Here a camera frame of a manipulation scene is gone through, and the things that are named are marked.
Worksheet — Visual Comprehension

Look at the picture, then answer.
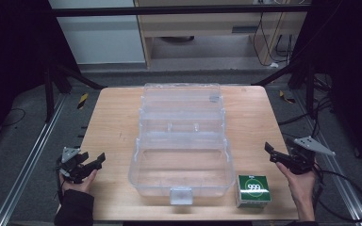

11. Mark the person's right hand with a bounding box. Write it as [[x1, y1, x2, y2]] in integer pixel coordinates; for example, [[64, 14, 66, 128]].
[[275, 161, 318, 202]]

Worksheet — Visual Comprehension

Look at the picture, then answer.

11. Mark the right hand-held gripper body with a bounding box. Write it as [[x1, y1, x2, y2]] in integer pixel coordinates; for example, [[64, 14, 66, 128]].
[[285, 135, 337, 176]]

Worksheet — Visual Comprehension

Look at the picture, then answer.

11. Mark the person's left hand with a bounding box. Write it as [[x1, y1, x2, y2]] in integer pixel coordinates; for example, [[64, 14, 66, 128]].
[[58, 169, 99, 195]]

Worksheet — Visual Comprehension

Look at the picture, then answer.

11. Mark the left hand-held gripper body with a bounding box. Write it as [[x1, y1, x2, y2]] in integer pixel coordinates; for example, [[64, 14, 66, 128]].
[[56, 146, 91, 185]]

